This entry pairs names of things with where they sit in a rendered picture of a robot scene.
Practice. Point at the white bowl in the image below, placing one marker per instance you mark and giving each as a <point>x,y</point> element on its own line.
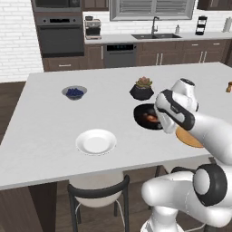
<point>96,142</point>

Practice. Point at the brown lower cupboards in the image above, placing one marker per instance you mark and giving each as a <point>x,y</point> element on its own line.
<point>181,53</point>

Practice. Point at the grey dishwasher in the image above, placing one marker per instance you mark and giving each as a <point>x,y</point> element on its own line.
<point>120,55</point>

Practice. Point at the black built-in oven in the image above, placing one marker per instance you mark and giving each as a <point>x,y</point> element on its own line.
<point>60,36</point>

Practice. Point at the dark sink basin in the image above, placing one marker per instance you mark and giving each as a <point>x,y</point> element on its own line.
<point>156,36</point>

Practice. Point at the small soap bottle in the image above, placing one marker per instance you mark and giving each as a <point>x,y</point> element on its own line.
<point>177,29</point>

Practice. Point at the grey sink tap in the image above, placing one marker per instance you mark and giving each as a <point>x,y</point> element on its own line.
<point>154,25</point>

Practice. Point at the succulent in black pot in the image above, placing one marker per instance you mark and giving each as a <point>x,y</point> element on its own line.
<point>142,90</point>

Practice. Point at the window with grey blinds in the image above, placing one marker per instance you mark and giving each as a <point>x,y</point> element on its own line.
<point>152,9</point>

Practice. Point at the brown upper cupboard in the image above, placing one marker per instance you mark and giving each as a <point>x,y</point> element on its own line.
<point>215,4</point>
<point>95,4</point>

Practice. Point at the silver coffee machine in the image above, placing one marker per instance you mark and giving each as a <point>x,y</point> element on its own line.
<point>92,28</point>

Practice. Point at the grey bowl of blueberries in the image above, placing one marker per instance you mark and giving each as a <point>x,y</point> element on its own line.
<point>74,92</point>

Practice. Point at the small brown shaker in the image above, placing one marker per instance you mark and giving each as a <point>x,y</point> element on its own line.
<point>229,87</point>

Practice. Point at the brown chicken drumstick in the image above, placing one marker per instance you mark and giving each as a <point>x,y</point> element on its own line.
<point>149,117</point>

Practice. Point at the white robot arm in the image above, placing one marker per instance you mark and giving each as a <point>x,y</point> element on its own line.
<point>208,130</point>

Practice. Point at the round wooden plate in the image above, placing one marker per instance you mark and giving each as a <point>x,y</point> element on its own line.
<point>187,139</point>

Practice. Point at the black tiered stand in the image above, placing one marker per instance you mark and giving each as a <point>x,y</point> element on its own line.
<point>201,25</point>

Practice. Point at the black microwave oven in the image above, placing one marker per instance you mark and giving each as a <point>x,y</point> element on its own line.
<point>56,4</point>

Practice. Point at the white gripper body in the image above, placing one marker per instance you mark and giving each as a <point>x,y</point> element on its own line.
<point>168,123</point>

